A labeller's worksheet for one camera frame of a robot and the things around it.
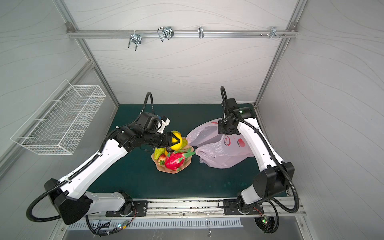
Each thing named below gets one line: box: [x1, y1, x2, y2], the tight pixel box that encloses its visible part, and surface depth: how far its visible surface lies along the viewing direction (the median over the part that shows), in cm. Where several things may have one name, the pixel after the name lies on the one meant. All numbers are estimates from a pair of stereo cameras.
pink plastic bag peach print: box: [186, 118, 255, 169], surface depth 83 cm
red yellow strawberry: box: [158, 153, 167, 166], surface depth 85 cm
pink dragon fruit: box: [164, 151, 196, 171], surface depth 82 cm
